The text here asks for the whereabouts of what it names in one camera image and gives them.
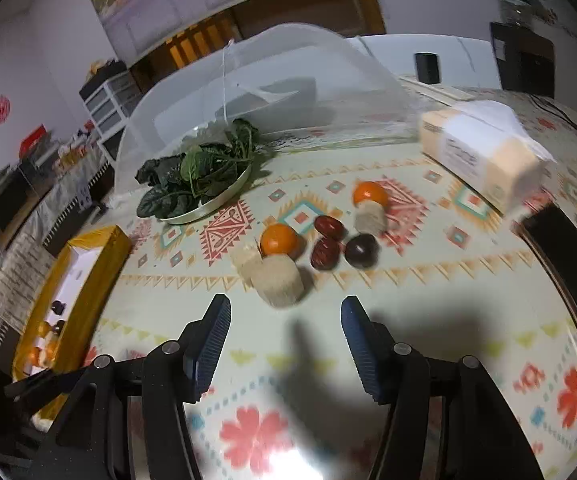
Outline red date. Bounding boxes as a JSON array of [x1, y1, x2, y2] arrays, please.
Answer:
[[309, 236, 341, 271], [315, 215, 345, 238]]

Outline small black box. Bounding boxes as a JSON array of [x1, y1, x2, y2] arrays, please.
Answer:
[[415, 52, 440, 83]]

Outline black microwave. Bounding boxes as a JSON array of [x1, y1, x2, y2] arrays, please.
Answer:
[[0, 160, 54, 241]]

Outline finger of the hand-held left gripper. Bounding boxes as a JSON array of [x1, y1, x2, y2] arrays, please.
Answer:
[[4, 366, 89, 401]]

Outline cluttered side table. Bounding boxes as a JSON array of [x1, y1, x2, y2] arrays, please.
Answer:
[[0, 125, 114, 321]]

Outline white mesh food cover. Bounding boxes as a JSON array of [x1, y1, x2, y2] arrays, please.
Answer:
[[113, 22, 421, 208]]

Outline round metal plate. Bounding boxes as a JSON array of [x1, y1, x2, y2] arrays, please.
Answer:
[[161, 162, 253, 226]]

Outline green spinach leaves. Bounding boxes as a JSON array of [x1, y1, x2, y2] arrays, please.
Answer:
[[136, 119, 260, 220]]

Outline yellow cardboard box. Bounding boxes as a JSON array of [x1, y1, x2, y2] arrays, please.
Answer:
[[12, 225, 132, 423]]

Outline ribbed beige sugarcane chunk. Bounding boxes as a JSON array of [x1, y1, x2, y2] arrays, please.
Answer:
[[231, 242, 264, 286]]

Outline black cabinet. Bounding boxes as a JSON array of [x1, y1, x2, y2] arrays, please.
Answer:
[[489, 22, 555, 96]]

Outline soft tissue pack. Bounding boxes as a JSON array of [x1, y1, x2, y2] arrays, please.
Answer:
[[418, 100, 556, 216]]

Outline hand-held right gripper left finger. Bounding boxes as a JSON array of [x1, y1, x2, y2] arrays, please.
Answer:
[[33, 294, 233, 480]]

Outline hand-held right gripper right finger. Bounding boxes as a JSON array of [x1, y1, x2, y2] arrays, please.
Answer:
[[341, 296, 544, 480]]

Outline white plastic drawer unit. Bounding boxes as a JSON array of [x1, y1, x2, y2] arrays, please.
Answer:
[[79, 71, 142, 141]]

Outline black tray with metal rim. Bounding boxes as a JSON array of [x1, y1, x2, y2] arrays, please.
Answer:
[[515, 205, 577, 361]]

